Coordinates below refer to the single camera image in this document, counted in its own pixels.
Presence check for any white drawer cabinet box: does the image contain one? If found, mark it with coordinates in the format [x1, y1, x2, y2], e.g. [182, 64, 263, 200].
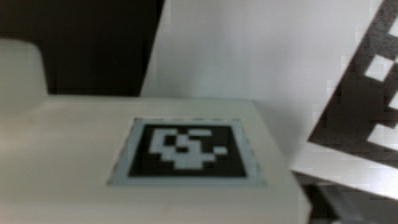
[143, 0, 398, 200]

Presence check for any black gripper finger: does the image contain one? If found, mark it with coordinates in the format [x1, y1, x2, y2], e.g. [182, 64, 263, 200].
[308, 181, 398, 224]

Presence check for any white drawer with tag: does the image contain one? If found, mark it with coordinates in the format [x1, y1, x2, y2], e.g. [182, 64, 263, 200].
[0, 39, 311, 224]

